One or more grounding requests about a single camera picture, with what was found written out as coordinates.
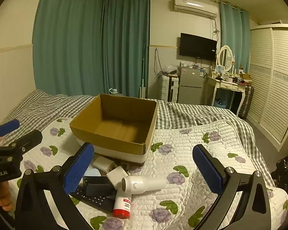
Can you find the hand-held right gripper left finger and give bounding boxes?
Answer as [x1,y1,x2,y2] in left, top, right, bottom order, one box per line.
[14,142,95,230]

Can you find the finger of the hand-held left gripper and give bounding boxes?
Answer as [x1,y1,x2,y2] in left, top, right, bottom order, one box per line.
[0,119,20,147]
[0,130,43,160]

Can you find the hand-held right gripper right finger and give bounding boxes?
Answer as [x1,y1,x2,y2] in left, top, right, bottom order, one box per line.
[192,144,272,230]

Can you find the white charger adapter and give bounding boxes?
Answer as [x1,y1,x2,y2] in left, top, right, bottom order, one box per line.
[93,156,116,173]

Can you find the black rectangular case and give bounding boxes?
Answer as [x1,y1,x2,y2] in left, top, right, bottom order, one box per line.
[83,176,116,196]

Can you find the black remote control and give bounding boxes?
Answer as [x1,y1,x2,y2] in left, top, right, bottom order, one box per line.
[70,189,117,213]

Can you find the white square box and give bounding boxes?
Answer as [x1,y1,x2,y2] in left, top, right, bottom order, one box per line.
[106,165,129,188]

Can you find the white bottle with red cap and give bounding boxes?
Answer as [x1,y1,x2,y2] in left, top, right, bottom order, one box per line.
[113,188,132,219]

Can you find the cardboard box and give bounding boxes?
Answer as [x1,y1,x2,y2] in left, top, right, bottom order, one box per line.
[69,93,158,164]

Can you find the white handheld dryer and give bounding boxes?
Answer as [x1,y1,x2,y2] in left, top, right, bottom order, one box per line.
[121,175,167,195]

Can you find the person's left hand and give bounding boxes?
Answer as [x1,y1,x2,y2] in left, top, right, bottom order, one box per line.
[0,181,13,212]

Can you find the light blue flat item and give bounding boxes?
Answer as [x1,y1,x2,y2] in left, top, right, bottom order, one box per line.
[86,168,101,177]

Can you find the white floral quilt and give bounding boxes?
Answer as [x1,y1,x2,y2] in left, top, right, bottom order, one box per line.
[7,117,288,230]

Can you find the grey checked bed sheet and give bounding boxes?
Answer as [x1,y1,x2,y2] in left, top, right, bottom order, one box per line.
[0,90,277,188]

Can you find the blue bin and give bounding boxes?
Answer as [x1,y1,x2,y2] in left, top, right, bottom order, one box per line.
[213,97,231,108]

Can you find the dark floral clothing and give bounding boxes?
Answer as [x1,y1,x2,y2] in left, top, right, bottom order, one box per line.
[271,141,288,209]

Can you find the dark ribbed suitcase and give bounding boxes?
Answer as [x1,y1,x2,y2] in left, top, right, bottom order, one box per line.
[237,85,254,120]

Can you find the silver small fridge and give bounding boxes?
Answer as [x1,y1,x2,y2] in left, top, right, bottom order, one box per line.
[177,66,204,105]

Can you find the white dressing table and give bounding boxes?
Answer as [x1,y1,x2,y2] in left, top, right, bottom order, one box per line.
[203,73,248,116]

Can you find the white ribbed suitcase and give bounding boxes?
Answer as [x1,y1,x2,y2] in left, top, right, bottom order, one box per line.
[161,75,179,103]

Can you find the teal curtain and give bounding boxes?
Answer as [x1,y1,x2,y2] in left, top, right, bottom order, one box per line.
[32,0,104,97]
[219,1,251,74]
[101,0,151,99]

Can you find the clear plastic bag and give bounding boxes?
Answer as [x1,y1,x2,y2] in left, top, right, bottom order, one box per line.
[163,65,178,75]

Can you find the white louvred wardrobe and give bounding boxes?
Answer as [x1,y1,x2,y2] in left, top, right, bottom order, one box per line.
[244,23,288,149]

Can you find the oval white vanity mirror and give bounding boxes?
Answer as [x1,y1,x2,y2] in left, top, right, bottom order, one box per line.
[217,45,235,73]

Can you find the white air conditioner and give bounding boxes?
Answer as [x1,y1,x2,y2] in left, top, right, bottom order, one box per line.
[173,0,218,19]

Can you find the black wall cables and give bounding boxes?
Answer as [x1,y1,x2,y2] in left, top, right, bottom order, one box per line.
[154,48,166,77]

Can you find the black wall television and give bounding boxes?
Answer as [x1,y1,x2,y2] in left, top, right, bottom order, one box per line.
[179,32,218,62]

